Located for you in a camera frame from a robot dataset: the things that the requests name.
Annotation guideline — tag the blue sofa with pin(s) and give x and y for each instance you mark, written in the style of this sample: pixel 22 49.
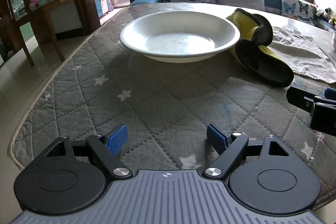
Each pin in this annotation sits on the blue sofa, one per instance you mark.
pixel 272 6

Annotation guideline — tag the plush toys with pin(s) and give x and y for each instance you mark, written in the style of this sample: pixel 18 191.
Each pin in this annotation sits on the plush toys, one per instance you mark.
pixel 327 15

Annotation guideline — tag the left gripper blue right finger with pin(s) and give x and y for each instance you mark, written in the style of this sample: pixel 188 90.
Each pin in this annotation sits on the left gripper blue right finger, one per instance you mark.
pixel 219 139

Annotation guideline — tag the large white bowl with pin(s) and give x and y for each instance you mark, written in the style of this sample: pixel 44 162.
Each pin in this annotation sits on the large white bowl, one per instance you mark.
pixel 179 36

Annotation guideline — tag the small butterfly pillow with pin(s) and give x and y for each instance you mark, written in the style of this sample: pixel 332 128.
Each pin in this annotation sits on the small butterfly pillow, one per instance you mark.
pixel 299 10

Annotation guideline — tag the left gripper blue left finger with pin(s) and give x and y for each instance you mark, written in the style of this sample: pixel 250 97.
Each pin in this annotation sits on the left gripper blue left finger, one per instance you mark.
pixel 116 138

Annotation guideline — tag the yellow and black cleaning cloth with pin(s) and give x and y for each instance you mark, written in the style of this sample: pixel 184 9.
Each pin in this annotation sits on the yellow and black cleaning cloth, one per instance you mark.
pixel 252 50

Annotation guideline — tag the dark wooden desk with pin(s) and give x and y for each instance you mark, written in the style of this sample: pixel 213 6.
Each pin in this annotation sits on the dark wooden desk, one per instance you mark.
pixel 42 25

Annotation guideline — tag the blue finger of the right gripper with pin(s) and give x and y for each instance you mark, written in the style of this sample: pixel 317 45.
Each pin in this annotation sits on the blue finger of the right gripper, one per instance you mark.
pixel 330 93

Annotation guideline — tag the grey towel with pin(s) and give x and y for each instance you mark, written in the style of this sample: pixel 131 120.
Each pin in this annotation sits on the grey towel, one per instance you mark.
pixel 302 54

